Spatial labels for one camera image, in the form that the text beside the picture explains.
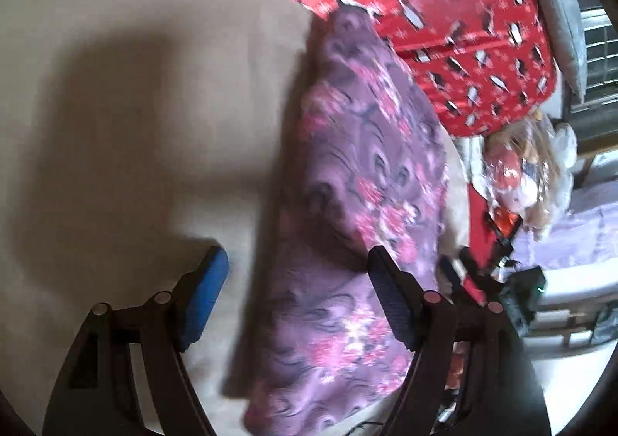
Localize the red cloth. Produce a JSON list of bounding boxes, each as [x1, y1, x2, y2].
[[466, 185, 503, 263]]

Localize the beige blanket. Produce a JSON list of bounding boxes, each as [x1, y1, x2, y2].
[[0, 0, 471, 436]]

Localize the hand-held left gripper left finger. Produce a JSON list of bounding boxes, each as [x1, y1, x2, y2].
[[42, 247, 230, 436]]

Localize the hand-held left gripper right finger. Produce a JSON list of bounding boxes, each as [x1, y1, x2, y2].
[[368, 245, 551, 436]]

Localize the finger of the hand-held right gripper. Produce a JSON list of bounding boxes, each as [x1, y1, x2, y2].
[[458, 247, 504, 285], [437, 256, 465, 304]]

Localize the white patterned cloth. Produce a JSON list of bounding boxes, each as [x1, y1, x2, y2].
[[458, 134, 488, 186]]

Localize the lavender bedsheet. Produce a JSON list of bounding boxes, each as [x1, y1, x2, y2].
[[512, 202, 618, 268]]

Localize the orange plastic packet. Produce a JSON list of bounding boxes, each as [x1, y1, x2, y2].
[[497, 214, 522, 236]]

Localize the window grille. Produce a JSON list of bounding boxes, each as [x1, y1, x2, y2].
[[565, 0, 618, 103]]

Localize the red penguin print blanket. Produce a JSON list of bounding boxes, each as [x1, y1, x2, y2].
[[111, 0, 561, 140]]

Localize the clear plastic bag of toys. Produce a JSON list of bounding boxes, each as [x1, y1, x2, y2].
[[483, 115, 577, 241]]

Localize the purple floral shirt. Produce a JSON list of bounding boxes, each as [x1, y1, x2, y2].
[[232, 8, 452, 436]]

